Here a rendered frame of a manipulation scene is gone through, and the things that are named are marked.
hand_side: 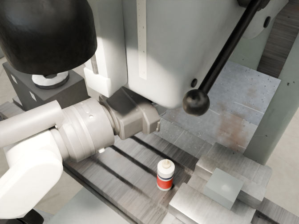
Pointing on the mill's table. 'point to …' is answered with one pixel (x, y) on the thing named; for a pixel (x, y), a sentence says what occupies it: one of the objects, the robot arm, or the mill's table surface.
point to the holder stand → (47, 88)
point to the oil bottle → (165, 174)
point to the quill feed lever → (220, 61)
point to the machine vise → (241, 164)
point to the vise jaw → (200, 208)
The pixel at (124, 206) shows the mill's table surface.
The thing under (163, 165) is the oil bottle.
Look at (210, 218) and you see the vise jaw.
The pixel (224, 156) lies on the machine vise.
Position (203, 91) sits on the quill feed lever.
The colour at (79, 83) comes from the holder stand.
